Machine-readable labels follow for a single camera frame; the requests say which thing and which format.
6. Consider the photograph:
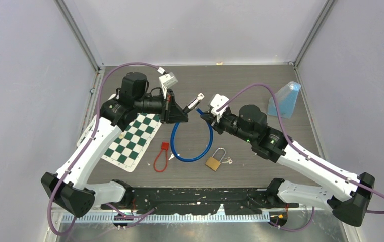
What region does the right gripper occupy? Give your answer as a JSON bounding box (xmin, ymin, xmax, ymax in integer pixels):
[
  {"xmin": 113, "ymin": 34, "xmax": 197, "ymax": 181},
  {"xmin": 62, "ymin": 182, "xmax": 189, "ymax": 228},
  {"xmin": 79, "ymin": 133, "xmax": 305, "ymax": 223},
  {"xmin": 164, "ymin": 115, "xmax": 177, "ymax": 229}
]
[{"xmin": 201, "ymin": 109, "xmax": 255, "ymax": 144}]

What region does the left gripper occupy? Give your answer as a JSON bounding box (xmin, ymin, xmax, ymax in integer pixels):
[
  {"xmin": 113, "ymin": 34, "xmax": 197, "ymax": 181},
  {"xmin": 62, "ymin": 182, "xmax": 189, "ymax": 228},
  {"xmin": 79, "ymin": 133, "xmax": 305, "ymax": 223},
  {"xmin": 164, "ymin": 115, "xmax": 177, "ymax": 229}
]
[{"xmin": 136, "ymin": 89, "xmax": 189, "ymax": 125}]

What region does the blue cable lock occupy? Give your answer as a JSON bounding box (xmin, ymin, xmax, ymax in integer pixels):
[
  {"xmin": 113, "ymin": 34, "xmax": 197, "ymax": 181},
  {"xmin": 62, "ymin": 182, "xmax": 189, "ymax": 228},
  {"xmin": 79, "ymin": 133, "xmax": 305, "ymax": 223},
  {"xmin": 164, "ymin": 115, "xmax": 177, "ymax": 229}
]
[{"xmin": 170, "ymin": 93, "xmax": 214, "ymax": 163}]

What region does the blue lock key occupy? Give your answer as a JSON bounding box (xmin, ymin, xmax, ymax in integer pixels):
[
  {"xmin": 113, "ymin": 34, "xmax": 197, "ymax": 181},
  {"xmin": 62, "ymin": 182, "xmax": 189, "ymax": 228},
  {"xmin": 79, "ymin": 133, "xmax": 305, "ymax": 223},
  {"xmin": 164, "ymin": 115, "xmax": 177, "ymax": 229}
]
[{"xmin": 197, "ymin": 93, "xmax": 204, "ymax": 101}]

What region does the red cable lock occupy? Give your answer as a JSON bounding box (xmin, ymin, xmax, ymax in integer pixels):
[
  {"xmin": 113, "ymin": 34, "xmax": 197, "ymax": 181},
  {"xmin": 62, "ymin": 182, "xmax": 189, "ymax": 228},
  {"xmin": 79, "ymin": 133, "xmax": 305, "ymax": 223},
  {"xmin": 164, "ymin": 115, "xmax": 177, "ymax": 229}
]
[{"xmin": 153, "ymin": 142, "xmax": 170, "ymax": 173}]

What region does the brass padlock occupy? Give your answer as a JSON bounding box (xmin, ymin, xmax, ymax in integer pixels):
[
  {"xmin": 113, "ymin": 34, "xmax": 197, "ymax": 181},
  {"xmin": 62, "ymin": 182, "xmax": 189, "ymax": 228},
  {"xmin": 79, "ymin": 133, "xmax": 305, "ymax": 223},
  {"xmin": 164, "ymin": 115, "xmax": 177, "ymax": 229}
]
[{"xmin": 205, "ymin": 147, "xmax": 226, "ymax": 171}]

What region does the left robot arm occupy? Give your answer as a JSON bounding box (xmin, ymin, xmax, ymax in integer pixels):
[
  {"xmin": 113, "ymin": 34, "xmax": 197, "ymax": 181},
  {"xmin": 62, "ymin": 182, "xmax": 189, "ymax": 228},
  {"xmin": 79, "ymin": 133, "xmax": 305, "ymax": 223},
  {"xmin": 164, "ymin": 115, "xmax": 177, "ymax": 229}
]
[{"xmin": 41, "ymin": 72, "xmax": 190, "ymax": 218}]

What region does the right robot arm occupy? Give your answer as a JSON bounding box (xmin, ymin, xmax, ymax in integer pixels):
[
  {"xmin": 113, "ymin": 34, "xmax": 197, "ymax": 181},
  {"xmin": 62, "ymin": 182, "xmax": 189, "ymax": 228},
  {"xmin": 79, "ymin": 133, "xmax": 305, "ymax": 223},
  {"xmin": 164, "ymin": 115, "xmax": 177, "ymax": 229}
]
[{"xmin": 201, "ymin": 105, "xmax": 375, "ymax": 227}]

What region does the green white chessboard mat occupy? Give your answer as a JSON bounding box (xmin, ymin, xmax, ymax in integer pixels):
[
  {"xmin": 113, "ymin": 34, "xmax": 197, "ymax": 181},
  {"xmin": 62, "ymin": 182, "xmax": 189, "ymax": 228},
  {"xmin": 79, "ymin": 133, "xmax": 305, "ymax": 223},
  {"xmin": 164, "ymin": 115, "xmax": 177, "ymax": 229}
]
[{"xmin": 76, "ymin": 94, "xmax": 163, "ymax": 173}]

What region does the blue mesh bag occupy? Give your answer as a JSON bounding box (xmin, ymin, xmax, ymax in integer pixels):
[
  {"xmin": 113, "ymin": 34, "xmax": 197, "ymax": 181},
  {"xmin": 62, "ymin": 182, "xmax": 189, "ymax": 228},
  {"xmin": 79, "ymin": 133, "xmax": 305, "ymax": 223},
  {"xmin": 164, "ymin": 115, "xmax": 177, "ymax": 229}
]
[{"xmin": 274, "ymin": 81, "xmax": 301, "ymax": 119}]

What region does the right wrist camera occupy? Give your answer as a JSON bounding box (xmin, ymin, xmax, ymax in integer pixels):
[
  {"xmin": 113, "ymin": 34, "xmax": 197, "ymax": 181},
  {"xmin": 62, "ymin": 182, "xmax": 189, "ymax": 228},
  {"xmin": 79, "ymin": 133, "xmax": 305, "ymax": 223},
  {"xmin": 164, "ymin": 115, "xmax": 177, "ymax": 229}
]
[{"xmin": 209, "ymin": 94, "xmax": 229, "ymax": 122}]

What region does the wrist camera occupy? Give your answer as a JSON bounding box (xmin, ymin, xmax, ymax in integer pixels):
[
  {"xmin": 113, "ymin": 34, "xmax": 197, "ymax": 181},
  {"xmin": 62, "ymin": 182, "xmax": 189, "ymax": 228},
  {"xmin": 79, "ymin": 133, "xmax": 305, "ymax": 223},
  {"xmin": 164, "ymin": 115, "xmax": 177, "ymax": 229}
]
[
  {"xmin": 209, "ymin": 94, "xmax": 229, "ymax": 122},
  {"xmin": 159, "ymin": 72, "xmax": 178, "ymax": 98}
]

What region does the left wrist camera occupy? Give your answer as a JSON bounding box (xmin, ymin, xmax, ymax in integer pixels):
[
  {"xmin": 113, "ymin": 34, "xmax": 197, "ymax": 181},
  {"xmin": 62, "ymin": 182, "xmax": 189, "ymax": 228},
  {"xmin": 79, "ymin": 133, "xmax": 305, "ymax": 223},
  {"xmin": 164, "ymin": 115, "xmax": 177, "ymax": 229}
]
[{"xmin": 159, "ymin": 72, "xmax": 178, "ymax": 98}]

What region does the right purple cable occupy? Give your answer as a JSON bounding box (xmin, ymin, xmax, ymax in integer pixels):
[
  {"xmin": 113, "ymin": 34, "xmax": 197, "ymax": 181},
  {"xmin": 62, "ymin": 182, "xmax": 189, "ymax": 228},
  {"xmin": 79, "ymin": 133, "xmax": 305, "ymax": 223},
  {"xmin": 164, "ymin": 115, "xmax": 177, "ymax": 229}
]
[{"xmin": 215, "ymin": 83, "xmax": 384, "ymax": 232}]

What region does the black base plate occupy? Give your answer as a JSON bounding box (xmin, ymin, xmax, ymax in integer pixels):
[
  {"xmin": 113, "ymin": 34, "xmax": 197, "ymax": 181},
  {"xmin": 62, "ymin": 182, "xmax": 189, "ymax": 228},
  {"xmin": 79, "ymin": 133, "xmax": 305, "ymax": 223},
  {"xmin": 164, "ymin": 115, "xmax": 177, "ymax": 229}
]
[{"xmin": 113, "ymin": 187, "xmax": 299, "ymax": 215}]

